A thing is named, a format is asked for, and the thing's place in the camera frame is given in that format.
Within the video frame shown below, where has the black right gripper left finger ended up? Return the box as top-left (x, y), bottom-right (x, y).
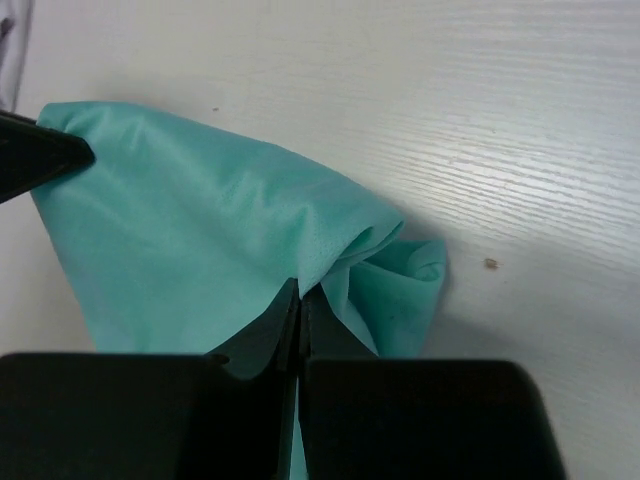
top-left (1, 280), bottom-right (299, 479)

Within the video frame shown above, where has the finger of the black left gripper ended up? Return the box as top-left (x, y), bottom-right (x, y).
top-left (0, 111), bottom-right (95, 203)

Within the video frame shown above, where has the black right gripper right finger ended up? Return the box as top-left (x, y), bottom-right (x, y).
top-left (299, 288), bottom-right (566, 479)

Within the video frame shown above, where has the teal green t-shirt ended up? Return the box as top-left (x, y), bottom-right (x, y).
top-left (29, 100), bottom-right (449, 480)

